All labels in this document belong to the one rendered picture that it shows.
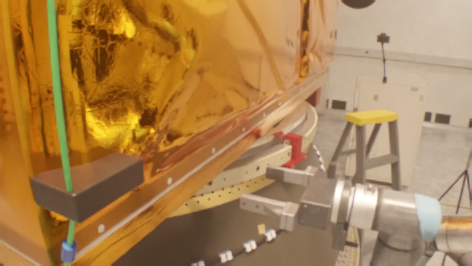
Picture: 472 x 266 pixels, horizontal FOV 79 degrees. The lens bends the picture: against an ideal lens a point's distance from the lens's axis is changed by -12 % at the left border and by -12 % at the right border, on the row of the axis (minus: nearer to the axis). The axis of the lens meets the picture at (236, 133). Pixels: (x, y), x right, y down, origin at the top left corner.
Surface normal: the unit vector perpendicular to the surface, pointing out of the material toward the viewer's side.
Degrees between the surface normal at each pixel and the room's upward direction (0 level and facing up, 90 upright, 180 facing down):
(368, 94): 90
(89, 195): 90
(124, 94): 91
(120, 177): 90
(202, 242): 62
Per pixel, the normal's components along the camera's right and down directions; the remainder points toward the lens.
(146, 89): 0.88, 0.15
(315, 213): -0.41, 0.28
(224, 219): 0.51, -0.20
